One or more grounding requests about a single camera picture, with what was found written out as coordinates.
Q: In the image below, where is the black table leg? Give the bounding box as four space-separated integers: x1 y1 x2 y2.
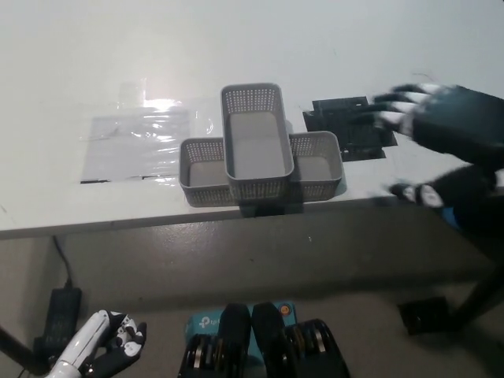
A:
450 255 504 330

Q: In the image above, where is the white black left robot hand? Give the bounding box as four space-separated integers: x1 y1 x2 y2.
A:
57 309 148 378

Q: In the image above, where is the black power cable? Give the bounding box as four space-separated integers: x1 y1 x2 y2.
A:
52 235 75 291

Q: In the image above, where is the clear plastic sheet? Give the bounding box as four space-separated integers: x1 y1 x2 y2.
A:
78 100 217 184

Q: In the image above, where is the blue object under table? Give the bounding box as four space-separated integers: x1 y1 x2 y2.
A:
443 206 461 230

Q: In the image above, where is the teal router box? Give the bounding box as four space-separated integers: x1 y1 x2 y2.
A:
184 301 297 365

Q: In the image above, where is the black stand leg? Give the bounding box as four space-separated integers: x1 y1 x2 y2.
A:
0 324 45 375

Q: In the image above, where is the grey perforated plastic basket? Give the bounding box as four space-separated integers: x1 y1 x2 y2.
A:
179 131 345 209
220 82 297 209

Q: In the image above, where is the black power adapter brick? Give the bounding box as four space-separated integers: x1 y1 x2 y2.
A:
36 287 83 352

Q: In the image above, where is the black floor plate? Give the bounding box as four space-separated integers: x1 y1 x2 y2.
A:
397 297 454 336

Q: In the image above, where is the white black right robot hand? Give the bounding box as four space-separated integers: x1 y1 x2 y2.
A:
369 83 504 209

